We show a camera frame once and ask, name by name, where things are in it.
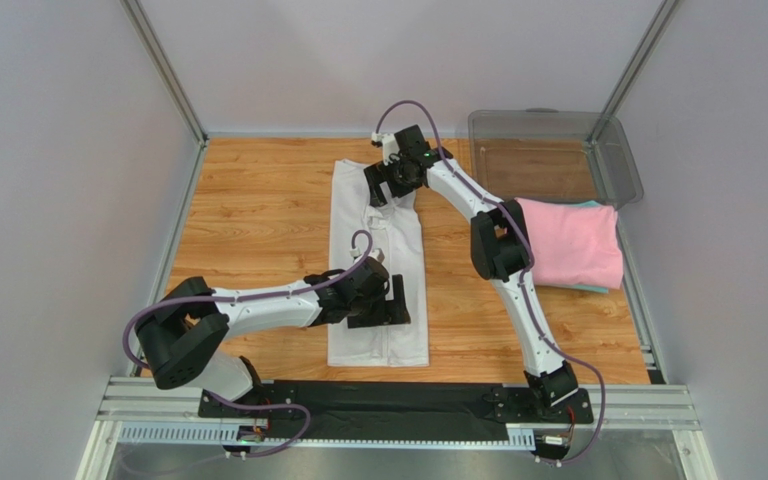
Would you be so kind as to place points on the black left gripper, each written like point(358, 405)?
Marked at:
point(388, 311)

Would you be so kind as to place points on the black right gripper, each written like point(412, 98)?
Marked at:
point(381, 178)

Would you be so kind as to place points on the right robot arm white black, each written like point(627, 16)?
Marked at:
point(500, 253)

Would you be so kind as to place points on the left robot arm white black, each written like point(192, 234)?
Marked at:
point(181, 335)

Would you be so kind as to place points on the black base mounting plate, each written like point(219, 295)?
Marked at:
point(407, 411)

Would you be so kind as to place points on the clear grey plastic bin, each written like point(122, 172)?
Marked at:
point(553, 156)

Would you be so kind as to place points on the pink folded t shirt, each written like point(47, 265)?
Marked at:
point(557, 235)

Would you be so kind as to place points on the teal folded t shirt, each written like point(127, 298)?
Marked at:
point(600, 257)

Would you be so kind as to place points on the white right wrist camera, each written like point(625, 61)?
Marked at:
point(386, 143)

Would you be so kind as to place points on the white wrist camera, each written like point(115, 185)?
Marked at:
point(386, 143)
point(358, 255)

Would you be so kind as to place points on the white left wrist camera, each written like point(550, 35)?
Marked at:
point(358, 255)

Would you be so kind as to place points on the left aluminium frame post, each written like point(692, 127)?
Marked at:
point(139, 18)

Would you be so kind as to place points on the aluminium frame post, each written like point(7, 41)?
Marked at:
point(139, 18)
point(647, 44)

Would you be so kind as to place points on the aluminium frame rail front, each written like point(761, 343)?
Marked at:
point(639, 432)

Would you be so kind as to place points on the right aluminium frame post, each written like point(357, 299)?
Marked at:
point(647, 44)

